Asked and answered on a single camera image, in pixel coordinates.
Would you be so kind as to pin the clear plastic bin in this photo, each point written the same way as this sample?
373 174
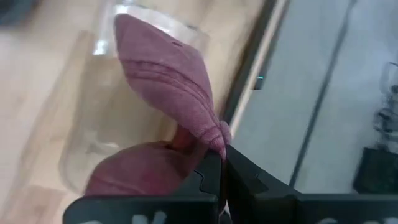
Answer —
93 124

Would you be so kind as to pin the dark equipment stand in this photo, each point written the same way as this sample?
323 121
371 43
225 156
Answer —
379 168

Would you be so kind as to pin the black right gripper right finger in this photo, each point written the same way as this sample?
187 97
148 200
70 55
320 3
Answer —
311 208

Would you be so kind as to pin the maroon red cap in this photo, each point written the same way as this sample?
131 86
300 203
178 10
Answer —
164 81

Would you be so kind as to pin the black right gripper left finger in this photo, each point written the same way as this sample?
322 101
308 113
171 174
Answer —
140 208

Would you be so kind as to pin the black aluminium table frame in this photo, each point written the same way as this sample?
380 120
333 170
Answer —
248 62

